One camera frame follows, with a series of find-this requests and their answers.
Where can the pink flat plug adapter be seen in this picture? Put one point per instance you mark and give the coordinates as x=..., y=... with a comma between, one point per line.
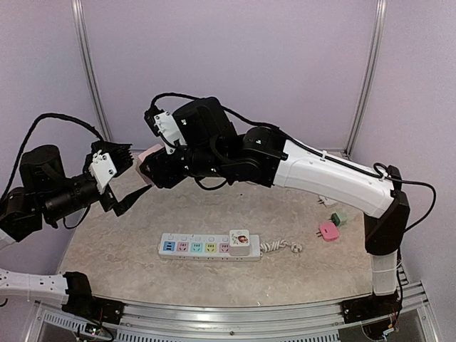
x=328, y=231

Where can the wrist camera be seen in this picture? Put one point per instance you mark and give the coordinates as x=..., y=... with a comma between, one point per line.
x=102, y=169
x=163, y=125

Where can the front aluminium rail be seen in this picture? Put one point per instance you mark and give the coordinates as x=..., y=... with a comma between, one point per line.
x=320, y=321

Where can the aluminium frame post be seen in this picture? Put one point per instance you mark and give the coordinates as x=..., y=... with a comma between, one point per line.
x=369, y=75
x=89, y=70

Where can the white cube socket adapter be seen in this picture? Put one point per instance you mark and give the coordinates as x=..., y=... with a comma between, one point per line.
x=239, y=242

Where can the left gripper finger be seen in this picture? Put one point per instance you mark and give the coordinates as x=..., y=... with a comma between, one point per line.
x=120, y=154
x=128, y=201

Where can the left aluminium frame post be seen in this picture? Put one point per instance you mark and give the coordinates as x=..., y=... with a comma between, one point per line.
x=89, y=70

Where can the pink cube socket adapter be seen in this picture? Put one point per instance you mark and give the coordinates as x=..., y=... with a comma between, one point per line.
x=140, y=161

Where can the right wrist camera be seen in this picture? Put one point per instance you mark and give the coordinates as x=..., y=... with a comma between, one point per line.
x=163, y=125

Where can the white multicolour power strip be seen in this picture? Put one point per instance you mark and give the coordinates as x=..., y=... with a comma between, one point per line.
x=207, y=247

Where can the white flat plug adapter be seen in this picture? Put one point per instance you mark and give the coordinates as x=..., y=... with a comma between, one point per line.
x=327, y=202

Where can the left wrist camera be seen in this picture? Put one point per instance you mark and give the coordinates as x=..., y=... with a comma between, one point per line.
x=102, y=169

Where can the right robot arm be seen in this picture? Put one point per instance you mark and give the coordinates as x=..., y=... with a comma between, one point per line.
x=200, y=141

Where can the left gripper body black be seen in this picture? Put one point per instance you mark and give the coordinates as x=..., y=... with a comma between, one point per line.
x=108, y=201

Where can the right aluminium frame post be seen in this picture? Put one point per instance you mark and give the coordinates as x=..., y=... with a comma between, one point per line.
x=369, y=75

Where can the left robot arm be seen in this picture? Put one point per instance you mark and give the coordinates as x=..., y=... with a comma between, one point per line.
x=48, y=196

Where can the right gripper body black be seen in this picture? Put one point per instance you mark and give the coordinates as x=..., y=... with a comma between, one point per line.
x=172, y=174

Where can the green plug adapter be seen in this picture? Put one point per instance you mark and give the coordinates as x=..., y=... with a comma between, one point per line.
x=339, y=219

